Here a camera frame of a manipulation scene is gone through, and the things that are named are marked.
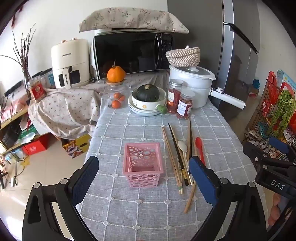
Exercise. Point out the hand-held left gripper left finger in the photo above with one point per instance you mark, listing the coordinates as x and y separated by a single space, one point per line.
84 179

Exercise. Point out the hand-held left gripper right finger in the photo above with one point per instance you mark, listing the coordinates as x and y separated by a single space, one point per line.
203 183

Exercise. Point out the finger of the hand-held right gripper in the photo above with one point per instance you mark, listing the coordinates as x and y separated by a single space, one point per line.
254 151
278 144

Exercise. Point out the red plastic spoon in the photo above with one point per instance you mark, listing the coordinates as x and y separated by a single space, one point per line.
199 143

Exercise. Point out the black chopstick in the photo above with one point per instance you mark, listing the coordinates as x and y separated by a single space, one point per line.
177 150
190 139

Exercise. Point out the white spoon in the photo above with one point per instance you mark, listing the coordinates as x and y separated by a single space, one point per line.
182 146

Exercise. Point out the pink perforated plastic basket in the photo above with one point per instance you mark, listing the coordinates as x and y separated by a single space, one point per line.
134 178

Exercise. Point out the yellow printed cardboard box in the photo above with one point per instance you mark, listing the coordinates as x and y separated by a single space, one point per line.
76 147

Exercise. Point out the green long beans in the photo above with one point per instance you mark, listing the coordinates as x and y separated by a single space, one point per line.
283 109

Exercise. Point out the red plastic bag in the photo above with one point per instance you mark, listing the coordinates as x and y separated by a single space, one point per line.
269 92

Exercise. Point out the red cardboard box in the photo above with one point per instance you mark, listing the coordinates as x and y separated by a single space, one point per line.
35 146

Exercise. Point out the white power adapter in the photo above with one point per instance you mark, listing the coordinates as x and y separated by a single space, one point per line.
13 181

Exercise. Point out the small-flower printed cloth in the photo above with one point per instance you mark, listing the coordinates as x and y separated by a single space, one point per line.
69 106

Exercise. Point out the grey checked tablecloth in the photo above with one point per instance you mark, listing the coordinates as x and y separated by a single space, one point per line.
143 129

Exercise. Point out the short spice jar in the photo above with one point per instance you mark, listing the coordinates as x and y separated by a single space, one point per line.
185 106

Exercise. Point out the small tangerine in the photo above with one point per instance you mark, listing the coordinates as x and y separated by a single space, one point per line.
117 95
121 98
115 104

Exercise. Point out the white electric cooking pot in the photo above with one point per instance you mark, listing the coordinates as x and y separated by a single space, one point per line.
198 88

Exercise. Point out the glass jar with tomatoes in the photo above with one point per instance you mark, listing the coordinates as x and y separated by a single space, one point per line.
106 97

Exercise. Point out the white plate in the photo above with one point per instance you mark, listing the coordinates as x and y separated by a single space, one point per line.
141 114
136 109

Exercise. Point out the tall spice jar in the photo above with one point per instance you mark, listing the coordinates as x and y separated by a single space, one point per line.
174 97

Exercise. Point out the wooden shelf unit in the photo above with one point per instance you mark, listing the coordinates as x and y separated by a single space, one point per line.
13 120

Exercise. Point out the red label glass jar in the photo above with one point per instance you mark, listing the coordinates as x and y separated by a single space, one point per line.
38 91

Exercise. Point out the pink cloth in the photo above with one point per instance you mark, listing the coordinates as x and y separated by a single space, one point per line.
11 106

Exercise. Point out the dark green pumpkin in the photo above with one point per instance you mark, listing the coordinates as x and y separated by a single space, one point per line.
147 93

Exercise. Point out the black-lidded plastic containers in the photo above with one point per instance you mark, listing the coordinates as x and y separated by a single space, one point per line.
47 77

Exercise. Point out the large orange citrus fruit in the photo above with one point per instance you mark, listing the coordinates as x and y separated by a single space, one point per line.
116 73

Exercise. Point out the black power strip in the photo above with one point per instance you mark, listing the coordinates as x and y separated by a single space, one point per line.
13 89

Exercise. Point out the cream air fryer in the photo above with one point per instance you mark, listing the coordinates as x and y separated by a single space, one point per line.
69 60

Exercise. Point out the grey refrigerator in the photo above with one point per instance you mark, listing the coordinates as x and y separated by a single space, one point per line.
208 27

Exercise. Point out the black microwave oven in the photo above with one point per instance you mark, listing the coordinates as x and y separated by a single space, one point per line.
129 53

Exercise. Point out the bare branches in vase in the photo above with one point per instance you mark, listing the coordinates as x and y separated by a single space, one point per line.
23 53

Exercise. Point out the floral cushion cover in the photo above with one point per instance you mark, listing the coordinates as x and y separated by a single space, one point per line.
129 19

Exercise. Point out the red tasselled wall ornament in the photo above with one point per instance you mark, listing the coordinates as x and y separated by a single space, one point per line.
14 18

